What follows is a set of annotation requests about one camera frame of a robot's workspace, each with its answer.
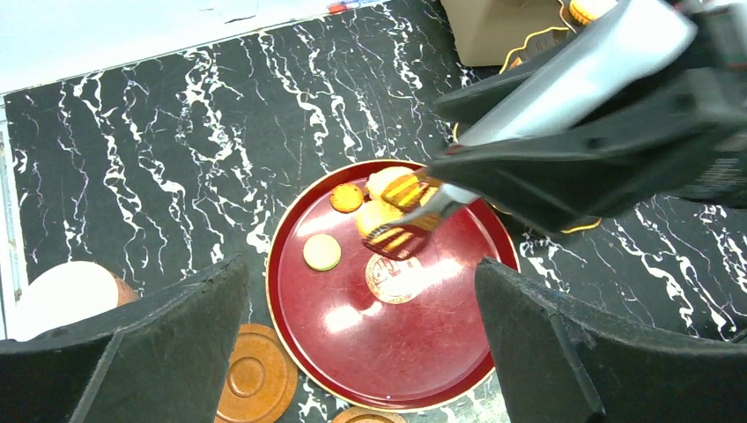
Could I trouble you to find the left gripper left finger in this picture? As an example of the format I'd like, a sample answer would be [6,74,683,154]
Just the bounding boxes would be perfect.
[1,254,249,422]

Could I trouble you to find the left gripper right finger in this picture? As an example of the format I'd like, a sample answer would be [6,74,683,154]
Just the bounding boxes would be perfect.
[475,257,746,422]

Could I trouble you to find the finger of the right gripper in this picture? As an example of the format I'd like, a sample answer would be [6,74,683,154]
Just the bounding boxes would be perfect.
[426,68,746,233]
[433,41,570,125]

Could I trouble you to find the three-tier glass cake stand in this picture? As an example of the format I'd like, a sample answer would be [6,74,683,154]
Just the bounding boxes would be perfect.
[451,1,602,234]

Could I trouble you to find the wooden coaster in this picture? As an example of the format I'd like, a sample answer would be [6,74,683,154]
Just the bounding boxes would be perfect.
[330,406,407,423]
[215,323,299,423]

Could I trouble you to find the metal serving tongs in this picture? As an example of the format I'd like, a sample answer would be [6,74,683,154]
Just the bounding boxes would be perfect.
[361,1,698,260]

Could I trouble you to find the dark red round tray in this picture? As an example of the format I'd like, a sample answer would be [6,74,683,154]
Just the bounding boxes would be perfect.
[265,160,519,412]

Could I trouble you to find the green macaron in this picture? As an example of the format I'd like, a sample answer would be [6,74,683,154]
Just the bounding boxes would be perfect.
[302,234,342,271]

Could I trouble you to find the tan plastic toolbox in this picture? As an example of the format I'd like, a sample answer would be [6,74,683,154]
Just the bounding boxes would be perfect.
[440,0,568,67]

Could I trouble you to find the yellow cake slice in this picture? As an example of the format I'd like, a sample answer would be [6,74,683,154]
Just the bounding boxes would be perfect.
[365,166,417,201]

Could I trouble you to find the round yellow biscuit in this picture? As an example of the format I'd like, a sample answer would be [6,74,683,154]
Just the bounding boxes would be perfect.
[354,199,404,239]

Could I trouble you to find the chocolate chip cookie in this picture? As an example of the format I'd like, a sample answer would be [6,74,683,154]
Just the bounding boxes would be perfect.
[329,183,365,213]

